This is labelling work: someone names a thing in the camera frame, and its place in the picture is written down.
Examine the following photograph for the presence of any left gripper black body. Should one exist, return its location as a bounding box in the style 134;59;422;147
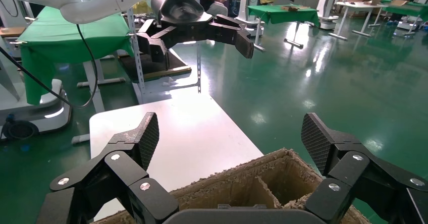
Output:
150;0;213;45

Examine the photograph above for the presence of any green cloth work table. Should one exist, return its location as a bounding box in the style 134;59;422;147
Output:
380;0;428;37

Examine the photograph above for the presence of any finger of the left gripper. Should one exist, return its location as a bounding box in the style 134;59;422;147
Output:
206;14;255;60
136;18;179;72

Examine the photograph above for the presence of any white work table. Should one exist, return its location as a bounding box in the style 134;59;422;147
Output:
328;0;389;42

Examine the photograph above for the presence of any large green cloth table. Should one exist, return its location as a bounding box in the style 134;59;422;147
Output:
17;6;135;107

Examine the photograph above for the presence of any black power cable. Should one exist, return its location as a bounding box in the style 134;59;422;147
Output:
0;23;99;110

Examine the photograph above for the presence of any metal shelf rack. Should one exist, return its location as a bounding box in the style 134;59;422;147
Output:
118;8;203;105

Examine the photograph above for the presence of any cardboard divider insert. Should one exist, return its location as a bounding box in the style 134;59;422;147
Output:
231;175;283;210

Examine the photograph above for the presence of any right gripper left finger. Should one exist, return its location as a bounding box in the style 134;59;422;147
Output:
36;112;180;224

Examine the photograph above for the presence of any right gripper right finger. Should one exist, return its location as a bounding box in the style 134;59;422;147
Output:
300;112;428;224

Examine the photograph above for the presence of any brown cardboard box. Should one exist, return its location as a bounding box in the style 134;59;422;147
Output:
92;148;371;224

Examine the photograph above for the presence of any white robot column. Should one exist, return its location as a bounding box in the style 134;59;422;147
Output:
315;0;346;30

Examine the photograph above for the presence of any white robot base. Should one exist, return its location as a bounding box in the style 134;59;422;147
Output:
0;78;73;141

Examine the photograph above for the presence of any green cloth covered table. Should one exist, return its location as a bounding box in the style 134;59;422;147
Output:
246;4;323;52

